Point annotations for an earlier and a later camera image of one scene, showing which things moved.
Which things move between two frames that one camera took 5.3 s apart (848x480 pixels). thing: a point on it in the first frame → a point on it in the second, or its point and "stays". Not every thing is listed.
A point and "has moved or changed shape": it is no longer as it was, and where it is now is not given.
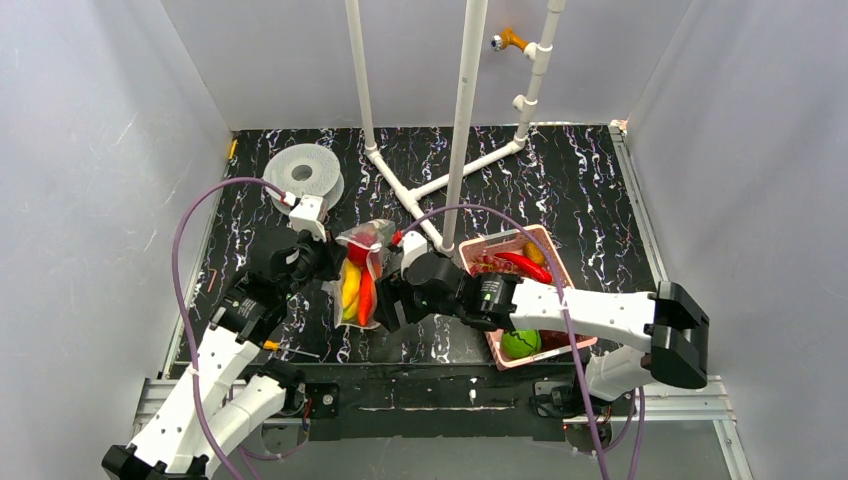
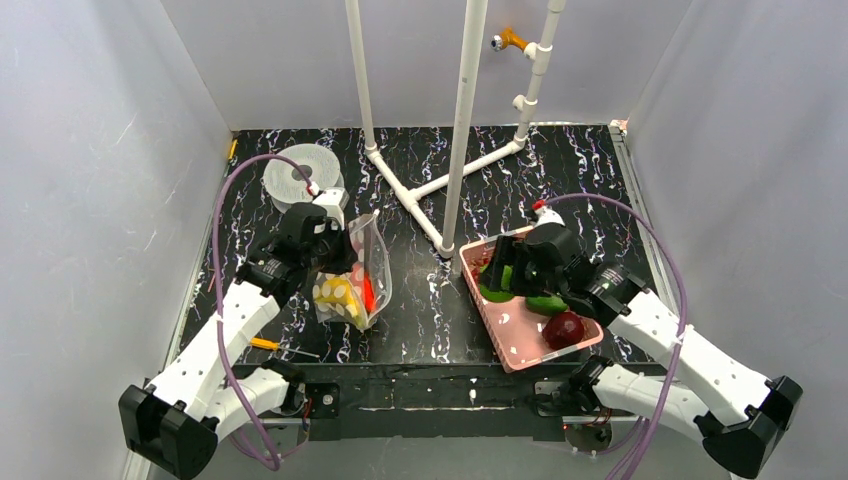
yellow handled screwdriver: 276,346 stays
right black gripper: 389,304 → 515,263
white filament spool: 305,170 stays
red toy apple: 357,254 → 357,275
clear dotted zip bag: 354,288 has moved or changed shape
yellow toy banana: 351,280 has moved or changed shape
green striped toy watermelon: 521,343 has moved or changed shape
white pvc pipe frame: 474,16 stays
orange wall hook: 506,37 stays
